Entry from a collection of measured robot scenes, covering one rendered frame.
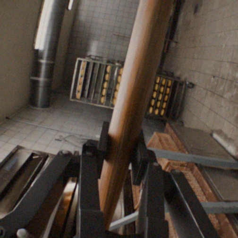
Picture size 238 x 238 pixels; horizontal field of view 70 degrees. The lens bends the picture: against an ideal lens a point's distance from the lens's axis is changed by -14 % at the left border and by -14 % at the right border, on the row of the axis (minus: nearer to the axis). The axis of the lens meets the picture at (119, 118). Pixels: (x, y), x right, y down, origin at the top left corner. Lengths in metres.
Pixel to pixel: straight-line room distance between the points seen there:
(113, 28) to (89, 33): 0.65
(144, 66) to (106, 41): 5.03
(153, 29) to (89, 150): 0.11
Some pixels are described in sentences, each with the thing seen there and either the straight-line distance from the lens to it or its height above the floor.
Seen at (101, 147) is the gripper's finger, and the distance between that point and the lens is 0.16.
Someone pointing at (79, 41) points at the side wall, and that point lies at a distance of 5.29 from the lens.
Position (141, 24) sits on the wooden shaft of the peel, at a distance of 0.17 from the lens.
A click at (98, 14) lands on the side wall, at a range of 5.32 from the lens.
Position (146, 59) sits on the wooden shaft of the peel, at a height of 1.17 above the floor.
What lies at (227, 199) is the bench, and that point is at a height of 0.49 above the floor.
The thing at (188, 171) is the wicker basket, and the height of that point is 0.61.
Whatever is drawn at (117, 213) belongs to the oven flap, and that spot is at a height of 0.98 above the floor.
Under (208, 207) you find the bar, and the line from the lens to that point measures 0.89.
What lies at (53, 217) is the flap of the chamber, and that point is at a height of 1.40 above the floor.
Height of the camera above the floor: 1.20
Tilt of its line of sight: 4 degrees down
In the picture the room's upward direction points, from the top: 79 degrees counter-clockwise
